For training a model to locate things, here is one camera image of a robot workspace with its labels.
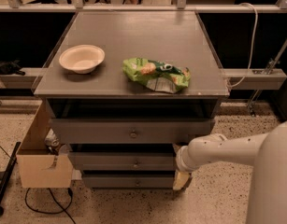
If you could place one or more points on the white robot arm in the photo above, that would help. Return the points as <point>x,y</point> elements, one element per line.
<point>266,153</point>

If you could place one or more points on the crumpled can in box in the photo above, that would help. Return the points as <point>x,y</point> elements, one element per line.
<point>51,139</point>

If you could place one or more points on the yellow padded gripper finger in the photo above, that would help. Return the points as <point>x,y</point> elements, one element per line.
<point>181,180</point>

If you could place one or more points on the grey top drawer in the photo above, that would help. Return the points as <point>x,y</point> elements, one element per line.
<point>129,131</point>

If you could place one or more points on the wooden side box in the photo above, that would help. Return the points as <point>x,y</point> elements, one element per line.
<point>38,167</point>

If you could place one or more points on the black stand leg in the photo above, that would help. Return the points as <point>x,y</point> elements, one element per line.
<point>5,175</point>

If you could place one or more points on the grey drawer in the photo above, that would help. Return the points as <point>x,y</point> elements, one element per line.
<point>129,181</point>
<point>129,131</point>
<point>112,161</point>

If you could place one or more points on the white paper bowl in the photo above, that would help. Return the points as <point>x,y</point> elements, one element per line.
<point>82,59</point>

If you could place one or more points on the green chip bag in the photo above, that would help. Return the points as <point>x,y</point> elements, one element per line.
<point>157,76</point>

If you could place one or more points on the grey drawer cabinet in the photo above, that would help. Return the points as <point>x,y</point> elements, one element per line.
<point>174,37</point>

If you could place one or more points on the black object on rail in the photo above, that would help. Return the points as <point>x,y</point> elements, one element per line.
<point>10,68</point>

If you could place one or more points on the grey bottom drawer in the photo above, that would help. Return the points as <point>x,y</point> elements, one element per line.
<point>129,181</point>

